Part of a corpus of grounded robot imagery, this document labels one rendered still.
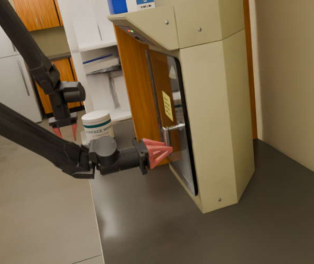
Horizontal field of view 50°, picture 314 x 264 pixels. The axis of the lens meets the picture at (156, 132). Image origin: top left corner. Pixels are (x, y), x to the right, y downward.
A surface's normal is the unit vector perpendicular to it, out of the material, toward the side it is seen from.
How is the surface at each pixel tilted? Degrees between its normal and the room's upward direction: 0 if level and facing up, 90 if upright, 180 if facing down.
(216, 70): 90
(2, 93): 90
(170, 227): 0
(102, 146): 40
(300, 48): 90
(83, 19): 87
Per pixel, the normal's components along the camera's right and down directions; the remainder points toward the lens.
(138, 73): 0.26, 0.31
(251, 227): -0.17, -0.92
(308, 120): -0.95, 0.25
